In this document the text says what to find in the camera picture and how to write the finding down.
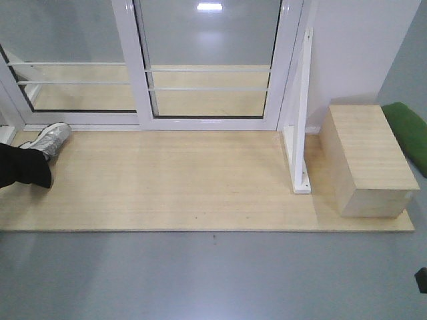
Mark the light plywood box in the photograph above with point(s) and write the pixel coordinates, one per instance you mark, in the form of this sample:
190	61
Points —
370	174

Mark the white framed sliding glass door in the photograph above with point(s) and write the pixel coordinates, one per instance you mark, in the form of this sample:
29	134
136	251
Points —
209	65

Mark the light plywood base platform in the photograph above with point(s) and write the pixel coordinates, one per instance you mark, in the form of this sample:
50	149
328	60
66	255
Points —
181	181

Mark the white triangular support bracket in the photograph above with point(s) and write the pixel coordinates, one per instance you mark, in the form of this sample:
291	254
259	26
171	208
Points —
294	133

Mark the white framed fixed glass panel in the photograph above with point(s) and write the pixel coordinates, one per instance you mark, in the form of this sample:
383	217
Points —
71	61

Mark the silver sneaker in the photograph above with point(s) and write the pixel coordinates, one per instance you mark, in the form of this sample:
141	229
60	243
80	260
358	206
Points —
50	140

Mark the green cushion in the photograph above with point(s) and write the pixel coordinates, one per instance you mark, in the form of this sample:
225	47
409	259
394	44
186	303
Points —
409	130

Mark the white door frame post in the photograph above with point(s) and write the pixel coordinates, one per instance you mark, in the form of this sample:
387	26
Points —
306	18

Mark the black robot part at edge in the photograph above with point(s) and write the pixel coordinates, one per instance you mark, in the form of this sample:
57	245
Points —
421	280

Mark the black trouser leg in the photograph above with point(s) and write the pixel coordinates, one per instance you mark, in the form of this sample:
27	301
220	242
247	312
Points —
28	166

